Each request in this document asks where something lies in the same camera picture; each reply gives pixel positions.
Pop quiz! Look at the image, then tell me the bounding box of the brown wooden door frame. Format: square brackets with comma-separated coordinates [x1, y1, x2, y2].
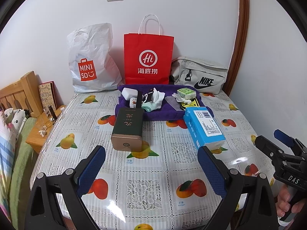
[224, 0, 251, 95]

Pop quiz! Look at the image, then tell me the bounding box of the green wet wipes pack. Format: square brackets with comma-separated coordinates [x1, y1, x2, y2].
[177, 88, 195, 99]

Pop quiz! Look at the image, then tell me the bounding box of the clear plastic bag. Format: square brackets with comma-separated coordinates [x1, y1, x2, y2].
[165, 96, 183, 111]

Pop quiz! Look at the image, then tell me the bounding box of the striped pastel bedding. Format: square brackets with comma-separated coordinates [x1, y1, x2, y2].
[0, 115, 15, 221]

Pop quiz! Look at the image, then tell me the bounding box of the green blanket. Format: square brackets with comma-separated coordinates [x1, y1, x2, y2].
[7, 117, 37, 197]

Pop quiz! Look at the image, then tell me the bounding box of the dark green tin box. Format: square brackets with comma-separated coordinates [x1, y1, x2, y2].
[111, 108, 144, 152]

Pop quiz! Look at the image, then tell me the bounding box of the black watch strap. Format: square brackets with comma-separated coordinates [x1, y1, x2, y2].
[137, 90, 154, 104]

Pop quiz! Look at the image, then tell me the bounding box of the wooden headboard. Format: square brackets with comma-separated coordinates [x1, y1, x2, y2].
[0, 71, 44, 118]

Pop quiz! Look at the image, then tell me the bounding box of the white plastic shopping bag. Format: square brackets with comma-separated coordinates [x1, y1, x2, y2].
[67, 23, 124, 93]

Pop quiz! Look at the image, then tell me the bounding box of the mint green sock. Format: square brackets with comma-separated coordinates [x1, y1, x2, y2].
[141, 102, 157, 113]

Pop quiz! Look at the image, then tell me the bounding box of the grey waist bag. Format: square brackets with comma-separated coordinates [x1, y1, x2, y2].
[171, 57, 229, 94]

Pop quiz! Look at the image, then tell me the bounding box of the white sponge block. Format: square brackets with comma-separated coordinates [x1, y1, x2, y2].
[121, 87, 139, 100]

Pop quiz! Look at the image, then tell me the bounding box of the wooden bedside table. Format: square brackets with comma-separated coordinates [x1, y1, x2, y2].
[25, 105, 68, 154]

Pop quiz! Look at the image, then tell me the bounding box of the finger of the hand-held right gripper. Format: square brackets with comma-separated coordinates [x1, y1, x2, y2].
[274, 129, 307, 157]
[255, 135, 285, 163]

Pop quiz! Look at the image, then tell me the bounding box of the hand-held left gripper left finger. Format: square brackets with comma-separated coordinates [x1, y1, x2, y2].
[24, 145, 106, 230]

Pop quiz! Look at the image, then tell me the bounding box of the patterned book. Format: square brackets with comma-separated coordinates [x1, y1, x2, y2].
[38, 81, 58, 112]

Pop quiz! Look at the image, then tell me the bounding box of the person's right hand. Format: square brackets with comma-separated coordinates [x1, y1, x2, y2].
[276, 183, 307, 219]

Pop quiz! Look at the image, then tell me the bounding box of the white floral pillow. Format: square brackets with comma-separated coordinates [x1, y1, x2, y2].
[2, 108, 30, 125]

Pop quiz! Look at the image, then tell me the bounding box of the red paper bag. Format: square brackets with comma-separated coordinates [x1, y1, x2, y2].
[123, 14, 175, 85]

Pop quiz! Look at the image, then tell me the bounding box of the yellow and black pouch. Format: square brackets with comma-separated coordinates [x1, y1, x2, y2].
[180, 97, 200, 110]

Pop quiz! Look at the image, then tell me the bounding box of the purple fabric tray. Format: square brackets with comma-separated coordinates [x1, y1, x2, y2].
[115, 84, 205, 121]

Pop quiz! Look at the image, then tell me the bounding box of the blue tissue pack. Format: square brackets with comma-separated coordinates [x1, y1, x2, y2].
[183, 107, 226, 151]

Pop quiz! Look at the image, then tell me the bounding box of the small black bottle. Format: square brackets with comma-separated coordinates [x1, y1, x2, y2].
[48, 105, 57, 122]

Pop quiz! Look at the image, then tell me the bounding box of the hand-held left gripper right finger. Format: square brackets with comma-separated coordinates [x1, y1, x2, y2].
[198, 146, 279, 230]

